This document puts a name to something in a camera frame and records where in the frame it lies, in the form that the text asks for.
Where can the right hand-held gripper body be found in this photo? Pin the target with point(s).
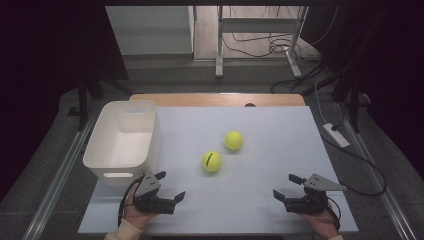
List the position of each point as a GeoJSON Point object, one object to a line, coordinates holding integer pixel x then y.
{"type": "Point", "coordinates": [311, 200]}

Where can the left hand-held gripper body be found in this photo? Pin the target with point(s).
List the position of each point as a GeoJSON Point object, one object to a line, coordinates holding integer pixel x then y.
{"type": "Point", "coordinates": [150, 200]}

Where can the white plastic bin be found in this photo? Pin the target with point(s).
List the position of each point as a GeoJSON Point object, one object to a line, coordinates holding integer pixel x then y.
{"type": "Point", "coordinates": [120, 150]}

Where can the tennis ball with black mark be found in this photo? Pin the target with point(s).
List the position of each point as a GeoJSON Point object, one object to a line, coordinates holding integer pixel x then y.
{"type": "Point", "coordinates": [212, 161]}

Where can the plain yellow tennis ball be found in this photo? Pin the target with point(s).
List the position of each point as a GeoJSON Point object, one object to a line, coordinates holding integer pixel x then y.
{"type": "Point", "coordinates": [234, 140]}

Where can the person's left hand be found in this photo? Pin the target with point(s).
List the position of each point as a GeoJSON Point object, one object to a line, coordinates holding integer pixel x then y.
{"type": "Point", "coordinates": [138, 216]}

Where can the person's right hand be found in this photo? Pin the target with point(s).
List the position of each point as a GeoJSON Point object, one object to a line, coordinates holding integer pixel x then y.
{"type": "Point", "coordinates": [321, 223]}

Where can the white board sheet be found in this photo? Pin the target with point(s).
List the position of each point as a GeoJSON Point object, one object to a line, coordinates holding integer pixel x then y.
{"type": "Point", "coordinates": [260, 186]}

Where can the white power strip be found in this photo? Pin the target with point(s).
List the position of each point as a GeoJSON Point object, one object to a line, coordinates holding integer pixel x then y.
{"type": "Point", "coordinates": [336, 135]}

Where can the black metal stand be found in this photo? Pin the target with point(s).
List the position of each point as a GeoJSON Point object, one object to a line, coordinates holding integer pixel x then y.
{"type": "Point", "coordinates": [83, 103]}
{"type": "Point", "coordinates": [354, 106]}

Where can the white cabinet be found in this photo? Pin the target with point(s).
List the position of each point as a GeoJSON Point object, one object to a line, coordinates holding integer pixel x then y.
{"type": "Point", "coordinates": [150, 30]}

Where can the aluminium rail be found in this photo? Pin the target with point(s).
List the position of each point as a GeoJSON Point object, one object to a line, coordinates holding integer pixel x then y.
{"type": "Point", "coordinates": [380, 180]}
{"type": "Point", "coordinates": [56, 186]}

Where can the white metal desk frame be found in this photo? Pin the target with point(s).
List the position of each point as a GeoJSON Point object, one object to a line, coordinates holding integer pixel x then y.
{"type": "Point", "coordinates": [219, 50]}

